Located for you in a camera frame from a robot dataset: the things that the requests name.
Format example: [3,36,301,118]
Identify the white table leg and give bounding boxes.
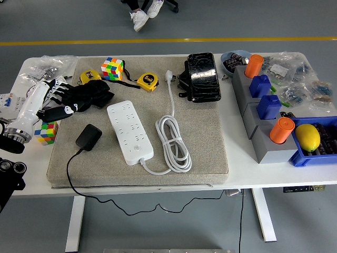
[250,188,277,242]
[65,195,86,253]

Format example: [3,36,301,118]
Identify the white power cord with plug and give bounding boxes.
[136,70,192,175]

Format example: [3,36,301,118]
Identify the dark capacitors row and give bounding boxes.
[306,123,337,156]

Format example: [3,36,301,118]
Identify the black wrist strap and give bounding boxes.
[107,60,142,90]

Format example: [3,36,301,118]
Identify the black capacitors heap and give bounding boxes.
[223,52,250,73]

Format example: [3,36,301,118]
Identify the blue block peg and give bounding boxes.
[256,94,282,120]
[249,74,272,98]

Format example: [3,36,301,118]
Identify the yellow lemon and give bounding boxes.
[294,123,321,152]

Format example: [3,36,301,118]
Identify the white wall socket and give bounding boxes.
[54,75,71,86]

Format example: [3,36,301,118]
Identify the black strap bundle with buckles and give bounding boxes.
[177,61,192,101]

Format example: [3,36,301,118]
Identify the black table control panel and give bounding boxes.
[283,185,326,193]

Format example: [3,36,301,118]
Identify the small colourful puzzle cube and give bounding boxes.
[34,121,59,147]

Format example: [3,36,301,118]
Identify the small yellow tape measure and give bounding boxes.
[80,70,102,85]

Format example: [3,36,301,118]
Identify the white power strip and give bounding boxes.
[106,99,155,166]

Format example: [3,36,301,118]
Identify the purple ribbon cable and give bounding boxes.
[26,83,55,111]

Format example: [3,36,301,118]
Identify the hanging black cable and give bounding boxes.
[238,189,245,253]

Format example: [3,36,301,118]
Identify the white circuit breaker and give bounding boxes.
[0,92,27,116]

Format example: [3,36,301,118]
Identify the glossy black case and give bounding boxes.
[186,52,222,103]

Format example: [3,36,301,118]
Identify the long grey peg block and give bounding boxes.
[231,65,265,115]

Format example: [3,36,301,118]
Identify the light blue bowl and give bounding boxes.
[220,50,253,77]

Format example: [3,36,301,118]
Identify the clear bag with white label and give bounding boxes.
[263,52,314,85]

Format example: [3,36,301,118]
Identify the grey-brown mat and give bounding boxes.
[46,55,229,189]

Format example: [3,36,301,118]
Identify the clear bag of blue resistors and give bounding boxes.
[279,79,314,106]

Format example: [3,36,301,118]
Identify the black cloth pouch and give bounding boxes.
[67,80,116,111]

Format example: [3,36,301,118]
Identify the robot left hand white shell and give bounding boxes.
[9,78,80,132]

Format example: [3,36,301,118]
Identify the thin black adapter cord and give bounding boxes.
[66,149,225,216]

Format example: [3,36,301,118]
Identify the clear bag of brown resistors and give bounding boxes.
[308,79,337,113]

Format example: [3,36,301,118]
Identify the white sneaker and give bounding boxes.
[130,9,148,32]
[146,0,164,19]

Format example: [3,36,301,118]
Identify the seated person's legs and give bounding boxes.
[123,0,148,13]

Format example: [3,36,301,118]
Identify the clear bag of metal parts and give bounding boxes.
[22,54,78,80]

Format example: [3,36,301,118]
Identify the orange cylinder peg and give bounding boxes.
[269,117,295,145]
[244,54,264,79]

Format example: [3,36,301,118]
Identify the large colourful puzzle cube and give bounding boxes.
[101,57,124,81]

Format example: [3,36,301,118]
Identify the yellow tape measure 5m print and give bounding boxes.
[136,73,160,92]

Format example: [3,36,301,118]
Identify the blue plastic bin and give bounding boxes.
[288,115,337,168]

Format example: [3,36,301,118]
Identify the black plug adapter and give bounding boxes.
[75,123,103,152]

